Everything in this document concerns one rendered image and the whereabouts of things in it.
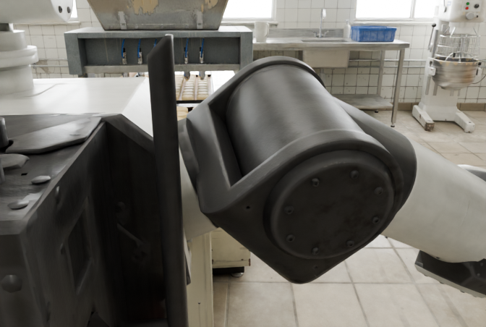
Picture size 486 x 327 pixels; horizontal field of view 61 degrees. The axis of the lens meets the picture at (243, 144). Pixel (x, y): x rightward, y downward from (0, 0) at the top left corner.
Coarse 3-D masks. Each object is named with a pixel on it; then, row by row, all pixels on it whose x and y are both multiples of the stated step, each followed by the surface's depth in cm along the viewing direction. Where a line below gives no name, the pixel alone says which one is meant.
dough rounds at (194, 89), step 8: (176, 80) 200; (184, 80) 211; (192, 80) 200; (200, 80) 200; (208, 80) 211; (176, 88) 183; (184, 88) 183; (192, 88) 183; (200, 88) 183; (208, 88) 192; (176, 96) 168; (184, 96) 168; (192, 96) 168; (200, 96) 168
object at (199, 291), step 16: (192, 240) 110; (208, 240) 110; (192, 256) 111; (208, 256) 112; (192, 272) 113; (208, 272) 114; (192, 288) 115; (208, 288) 116; (192, 304) 117; (208, 304) 117; (192, 320) 119; (208, 320) 119
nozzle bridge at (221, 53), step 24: (72, 48) 156; (96, 48) 165; (120, 48) 166; (144, 48) 167; (192, 48) 168; (216, 48) 169; (240, 48) 162; (72, 72) 159; (96, 72) 163; (120, 72) 164
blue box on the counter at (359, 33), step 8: (352, 32) 446; (360, 32) 424; (368, 32) 424; (376, 32) 424; (384, 32) 424; (392, 32) 425; (360, 40) 426; (368, 40) 427; (376, 40) 427; (384, 40) 427; (392, 40) 428
